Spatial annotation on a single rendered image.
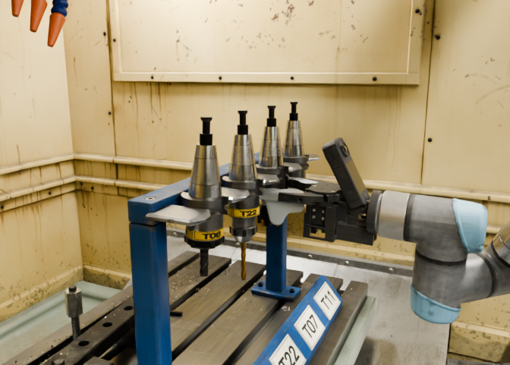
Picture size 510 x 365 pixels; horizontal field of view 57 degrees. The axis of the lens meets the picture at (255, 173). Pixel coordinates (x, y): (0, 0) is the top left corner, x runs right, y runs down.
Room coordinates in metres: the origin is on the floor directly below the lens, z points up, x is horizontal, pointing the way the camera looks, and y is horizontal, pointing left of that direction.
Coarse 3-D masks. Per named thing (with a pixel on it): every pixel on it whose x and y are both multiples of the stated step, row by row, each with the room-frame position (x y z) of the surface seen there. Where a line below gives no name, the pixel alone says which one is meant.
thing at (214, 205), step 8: (224, 192) 0.62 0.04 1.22; (184, 200) 0.59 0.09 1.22; (192, 200) 0.58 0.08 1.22; (200, 200) 0.58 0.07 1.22; (208, 200) 0.58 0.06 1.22; (216, 200) 0.58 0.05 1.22; (224, 200) 0.60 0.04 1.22; (200, 208) 0.57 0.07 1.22; (208, 208) 0.58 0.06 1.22; (216, 208) 0.58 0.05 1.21; (224, 208) 0.60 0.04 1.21; (216, 216) 0.58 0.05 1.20
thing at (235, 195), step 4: (224, 188) 0.67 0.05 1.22; (228, 188) 0.67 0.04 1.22; (232, 188) 0.67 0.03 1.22; (228, 192) 0.65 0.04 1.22; (232, 192) 0.65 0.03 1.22; (236, 192) 0.65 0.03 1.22; (240, 192) 0.65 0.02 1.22; (244, 192) 0.65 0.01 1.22; (248, 192) 0.66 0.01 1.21; (232, 196) 0.63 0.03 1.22; (236, 196) 0.63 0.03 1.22; (240, 196) 0.63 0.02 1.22; (244, 196) 0.64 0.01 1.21; (248, 196) 0.64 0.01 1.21; (232, 200) 0.62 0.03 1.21; (236, 200) 0.63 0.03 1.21; (240, 200) 0.63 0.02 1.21
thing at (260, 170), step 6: (258, 168) 0.78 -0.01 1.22; (264, 168) 0.78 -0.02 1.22; (270, 168) 0.77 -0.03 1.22; (276, 168) 0.77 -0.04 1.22; (282, 168) 0.78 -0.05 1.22; (288, 168) 0.80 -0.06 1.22; (270, 174) 0.77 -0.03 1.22; (276, 174) 0.77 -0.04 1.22; (282, 174) 0.78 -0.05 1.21; (282, 180) 0.78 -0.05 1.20
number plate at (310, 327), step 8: (304, 312) 0.79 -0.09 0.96; (312, 312) 0.80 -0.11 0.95; (304, 320) 0.77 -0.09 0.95; (312, 320) 0.79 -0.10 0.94; (296, 328) 0.74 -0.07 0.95; (304, 328) 0.76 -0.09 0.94; (312, 328) 0.77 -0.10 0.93; (320, 328) 0.79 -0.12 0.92; (304, 336) 0.74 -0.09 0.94; (312, 336) 0.75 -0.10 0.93; (312, 344) 0.74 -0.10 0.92
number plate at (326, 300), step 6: (324, 282) 0.91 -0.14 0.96; (324, 288) 0.89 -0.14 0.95; (330, 288) 0.91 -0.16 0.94; (318, 294) 0.86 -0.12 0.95; (324, 294) 0.87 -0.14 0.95; (330, 294) 0.89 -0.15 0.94; (318, 300) 0.84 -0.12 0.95; (324, 300) 0.86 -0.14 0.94; (330, 300) 0.88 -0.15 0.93; (336, 300) 0.89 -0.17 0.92; (324, 306) 0.85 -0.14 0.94; (330, 306) 0.86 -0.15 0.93; (336, 306) 0.88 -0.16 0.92; (324, 312) 0.83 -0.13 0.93; (330, 312) 0.85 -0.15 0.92; (330, 318) 0.83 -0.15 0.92
